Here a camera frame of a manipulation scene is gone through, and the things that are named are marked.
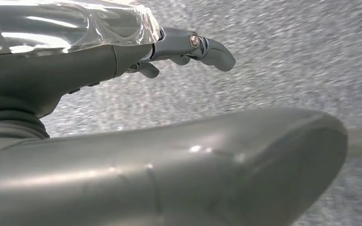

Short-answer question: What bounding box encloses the smooth grey robot body shell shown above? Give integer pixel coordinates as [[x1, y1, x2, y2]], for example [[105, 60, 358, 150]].
[[0, 107, 349, 226]]

